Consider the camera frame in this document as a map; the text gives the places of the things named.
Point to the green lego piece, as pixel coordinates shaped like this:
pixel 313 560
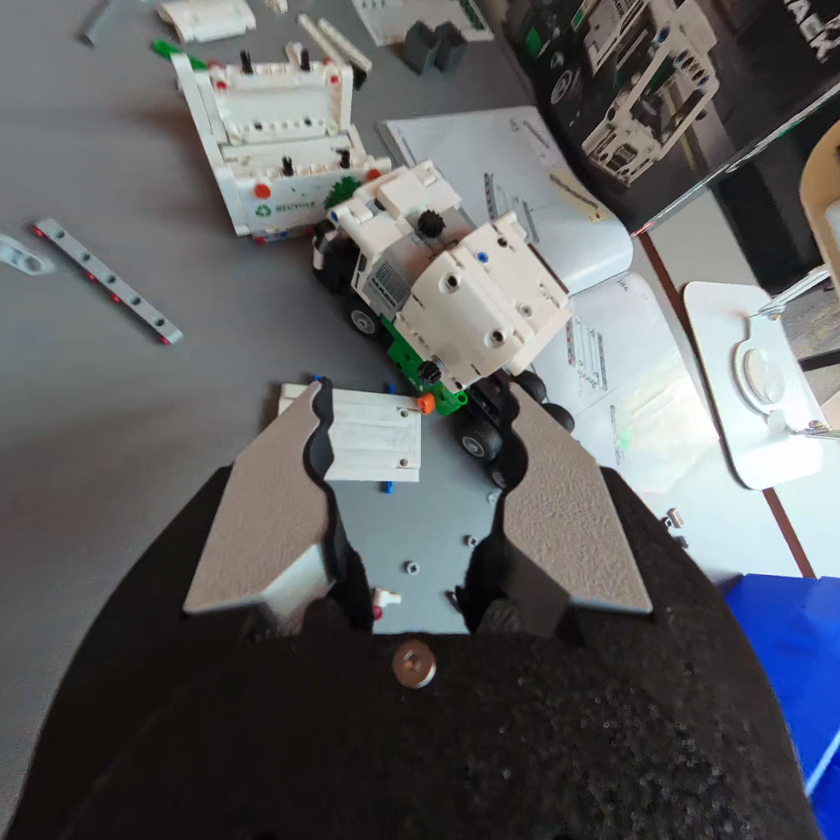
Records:
pixel 174 51

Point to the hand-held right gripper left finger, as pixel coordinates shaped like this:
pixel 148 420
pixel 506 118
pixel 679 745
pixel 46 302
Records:
pixel 262 512

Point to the blue plastic bin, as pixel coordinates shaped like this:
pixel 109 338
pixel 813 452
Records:
pixel 787 656

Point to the white ribbed lego panel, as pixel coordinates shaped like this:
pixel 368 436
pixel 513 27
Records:
pixel 374 433

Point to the white red-tipped lego piece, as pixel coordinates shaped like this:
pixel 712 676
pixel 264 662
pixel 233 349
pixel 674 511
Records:
pixel 386 598

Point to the white green lego truck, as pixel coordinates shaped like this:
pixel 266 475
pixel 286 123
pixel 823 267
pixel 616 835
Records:
pixel 459 289

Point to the grey red-pinned lego beam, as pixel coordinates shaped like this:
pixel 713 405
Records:
pixel 105 279

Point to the white lego container body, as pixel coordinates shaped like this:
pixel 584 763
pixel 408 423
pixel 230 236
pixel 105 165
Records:
pixel 282 151

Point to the pale grey lego piece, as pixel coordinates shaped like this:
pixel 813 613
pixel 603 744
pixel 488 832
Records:
pixel 26 253

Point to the white display stand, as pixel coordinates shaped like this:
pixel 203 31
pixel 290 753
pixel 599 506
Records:
pixel 728 367

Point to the white curved lego panel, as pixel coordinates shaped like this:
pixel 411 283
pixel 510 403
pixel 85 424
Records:
pixel 210 19

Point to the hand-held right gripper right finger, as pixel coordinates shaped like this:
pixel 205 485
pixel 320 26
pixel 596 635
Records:
pixel 571 525

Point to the white green-edged paper sheet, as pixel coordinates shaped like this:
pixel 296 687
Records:
pixel 400 19

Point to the white lego beam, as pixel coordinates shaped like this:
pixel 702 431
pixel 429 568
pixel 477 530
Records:
pixel 344 43
pixel 321 39

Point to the open instruction booklet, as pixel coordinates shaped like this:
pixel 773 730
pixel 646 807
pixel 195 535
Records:
pixel 630 380

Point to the dark grey lego blocks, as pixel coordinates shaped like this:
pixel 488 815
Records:
pixel 436 47

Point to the grey lego bar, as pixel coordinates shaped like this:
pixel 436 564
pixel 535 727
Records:
pixel 100 21

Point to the black lego set box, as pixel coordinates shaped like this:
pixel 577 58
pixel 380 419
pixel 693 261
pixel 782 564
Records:
pixel 656 79

